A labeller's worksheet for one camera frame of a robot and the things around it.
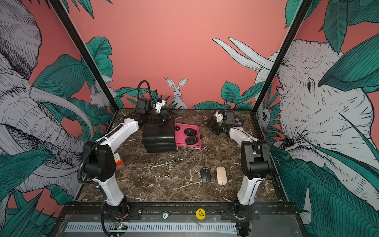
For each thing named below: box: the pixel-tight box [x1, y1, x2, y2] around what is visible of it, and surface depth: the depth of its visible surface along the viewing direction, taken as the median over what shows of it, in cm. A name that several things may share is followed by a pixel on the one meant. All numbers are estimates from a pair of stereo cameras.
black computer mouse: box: [200, 166, 211, 185], surface depth 87 cm
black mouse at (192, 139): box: [185, 135, 199, 145], surface depth 98 cm
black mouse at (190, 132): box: [184, 127, 198, 137], surface depth 103 cm
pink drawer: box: [174, 122, 202, 149], surface depth 100 cm
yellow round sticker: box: [195, 208, 206, 221], surface depth 75 cm
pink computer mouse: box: [216, 166, 228, 186], surface depth 86 cm
